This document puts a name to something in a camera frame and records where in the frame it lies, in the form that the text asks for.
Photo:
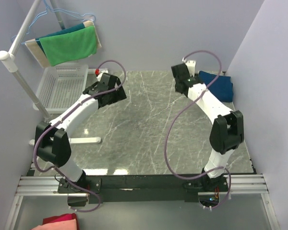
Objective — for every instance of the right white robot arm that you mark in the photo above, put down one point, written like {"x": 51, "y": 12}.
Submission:
{"x": 227, "y": 131}

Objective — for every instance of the black base beam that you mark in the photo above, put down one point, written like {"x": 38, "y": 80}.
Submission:
{"x": 165, "y": 187}

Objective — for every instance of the beige towel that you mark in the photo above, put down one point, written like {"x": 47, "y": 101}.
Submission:
{"x": 39, "y": 54}

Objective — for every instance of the pink folded shirt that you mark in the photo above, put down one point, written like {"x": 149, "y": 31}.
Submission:
{"x": 62, "y": 225}

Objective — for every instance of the red folded shirt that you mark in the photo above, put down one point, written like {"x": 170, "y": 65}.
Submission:
{"x": 60, "y": 218}

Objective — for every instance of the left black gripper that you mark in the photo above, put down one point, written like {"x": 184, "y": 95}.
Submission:
{"x": 117, "y": 95}

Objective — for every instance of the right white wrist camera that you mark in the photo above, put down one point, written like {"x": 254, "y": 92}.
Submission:
{"x": 191, "y": 66}

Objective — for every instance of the green towel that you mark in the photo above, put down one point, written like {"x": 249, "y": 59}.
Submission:
{"x": 72, "y": 46}

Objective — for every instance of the blue wire hanger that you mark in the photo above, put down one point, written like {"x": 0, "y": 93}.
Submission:
{"x": 43, "y": 8}

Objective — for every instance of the white clothes rack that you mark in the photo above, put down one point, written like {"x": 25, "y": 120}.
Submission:
{"x": 17, "y": 117}

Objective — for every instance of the white plastic basket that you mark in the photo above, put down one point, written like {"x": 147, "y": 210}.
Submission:
{"x": 61, "y": 86}

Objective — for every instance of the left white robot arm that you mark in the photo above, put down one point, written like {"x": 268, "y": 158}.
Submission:
{"x": 52, "y": 139}

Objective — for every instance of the teal towel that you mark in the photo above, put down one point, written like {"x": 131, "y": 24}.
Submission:
{"x": 62, "y": 32}

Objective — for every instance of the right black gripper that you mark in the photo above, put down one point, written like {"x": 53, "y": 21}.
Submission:
{"x": 178, "y": 72}

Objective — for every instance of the blue t shirt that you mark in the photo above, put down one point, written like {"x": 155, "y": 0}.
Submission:
{"x": 222, "y": 88}

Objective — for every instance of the aluminium rail frame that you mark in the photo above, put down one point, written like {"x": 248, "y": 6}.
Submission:
{"x": 245, "y": 206}

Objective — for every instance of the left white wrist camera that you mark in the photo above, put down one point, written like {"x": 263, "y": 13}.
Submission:
{"x": 99, "y": 73}

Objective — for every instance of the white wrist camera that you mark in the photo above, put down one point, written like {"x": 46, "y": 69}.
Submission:
{"x": 99, "y": 73}
{"x": 191, "y": 66}

